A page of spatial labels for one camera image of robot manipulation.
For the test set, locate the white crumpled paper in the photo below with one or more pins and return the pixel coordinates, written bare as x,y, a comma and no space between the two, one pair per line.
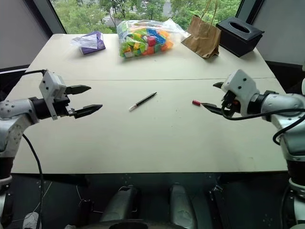
31,220

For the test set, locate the brown paper bag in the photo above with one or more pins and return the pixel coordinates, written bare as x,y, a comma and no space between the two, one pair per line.
202,40

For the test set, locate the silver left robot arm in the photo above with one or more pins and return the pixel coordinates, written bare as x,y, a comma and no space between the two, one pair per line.
14,112

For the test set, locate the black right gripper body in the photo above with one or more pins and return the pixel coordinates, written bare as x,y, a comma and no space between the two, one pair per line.
230,102

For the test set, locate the black pen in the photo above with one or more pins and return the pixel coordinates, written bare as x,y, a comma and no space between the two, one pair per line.
144,100

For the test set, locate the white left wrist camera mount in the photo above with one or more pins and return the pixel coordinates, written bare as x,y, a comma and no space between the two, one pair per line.
51,83

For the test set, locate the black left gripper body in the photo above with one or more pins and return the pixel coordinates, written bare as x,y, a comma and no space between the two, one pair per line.
62,108

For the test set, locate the plastic bag of colourful blocks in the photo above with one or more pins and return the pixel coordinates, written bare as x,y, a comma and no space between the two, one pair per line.
143,40

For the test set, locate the red pen cap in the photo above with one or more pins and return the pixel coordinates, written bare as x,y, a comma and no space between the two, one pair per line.
196,102

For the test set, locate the purple and white packet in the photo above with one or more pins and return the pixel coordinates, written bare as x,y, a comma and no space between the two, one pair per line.
91,43

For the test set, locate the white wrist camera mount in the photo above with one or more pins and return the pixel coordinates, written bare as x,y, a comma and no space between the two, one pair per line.
241,87
51,83

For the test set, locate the black low ledge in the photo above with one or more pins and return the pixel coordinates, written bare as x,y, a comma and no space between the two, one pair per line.
288,76
12,76

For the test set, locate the dark window frame post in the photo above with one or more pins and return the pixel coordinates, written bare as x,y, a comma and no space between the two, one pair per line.
244,10
51,16

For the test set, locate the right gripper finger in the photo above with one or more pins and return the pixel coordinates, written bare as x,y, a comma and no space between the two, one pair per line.
213,107
218,85

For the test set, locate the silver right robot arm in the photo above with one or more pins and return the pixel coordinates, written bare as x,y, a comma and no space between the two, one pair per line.
286,105

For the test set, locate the dark rounded shape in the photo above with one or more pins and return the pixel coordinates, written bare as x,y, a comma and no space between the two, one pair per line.
182,205
121,202

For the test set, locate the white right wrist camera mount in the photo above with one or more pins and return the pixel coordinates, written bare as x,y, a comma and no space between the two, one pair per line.
241,87

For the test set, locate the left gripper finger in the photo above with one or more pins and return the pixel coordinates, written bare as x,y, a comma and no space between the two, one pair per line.
78,89
88,110

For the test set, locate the black tissue box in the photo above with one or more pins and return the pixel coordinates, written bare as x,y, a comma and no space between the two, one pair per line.
240,35

